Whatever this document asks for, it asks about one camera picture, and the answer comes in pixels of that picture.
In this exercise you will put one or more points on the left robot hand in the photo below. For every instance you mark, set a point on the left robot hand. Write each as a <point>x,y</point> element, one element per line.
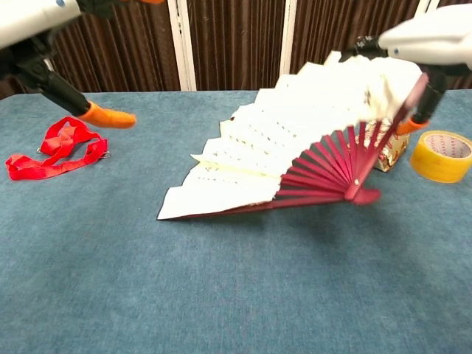
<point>33,22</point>

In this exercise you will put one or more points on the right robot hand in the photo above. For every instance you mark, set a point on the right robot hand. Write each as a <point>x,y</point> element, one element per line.
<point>431,37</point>

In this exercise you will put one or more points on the red-ribbed paper folding fan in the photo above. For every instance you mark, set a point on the red-ribbed paper folding fan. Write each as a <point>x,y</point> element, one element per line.
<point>258,147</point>

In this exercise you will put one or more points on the red fabric ribbon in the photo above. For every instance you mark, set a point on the red fabric ribbon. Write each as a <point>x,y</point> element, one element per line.
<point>51,144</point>

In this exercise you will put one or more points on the gold foil wrapped package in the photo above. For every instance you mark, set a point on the gold foil wrapped package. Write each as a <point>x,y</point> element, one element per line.
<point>392,155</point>

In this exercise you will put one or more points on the yellow adhesive tape roll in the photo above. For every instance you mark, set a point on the yellow adhesive tape roll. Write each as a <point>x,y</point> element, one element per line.
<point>431,166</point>

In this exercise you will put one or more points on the dark brown pleated curtain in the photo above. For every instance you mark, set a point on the dark brown pleated curtain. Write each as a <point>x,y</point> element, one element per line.
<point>236,44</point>

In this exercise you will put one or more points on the white partition frame post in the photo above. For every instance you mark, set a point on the white partition frame post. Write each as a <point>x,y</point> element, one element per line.
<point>429,3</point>
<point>182,48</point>
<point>54,83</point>
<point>287,44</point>

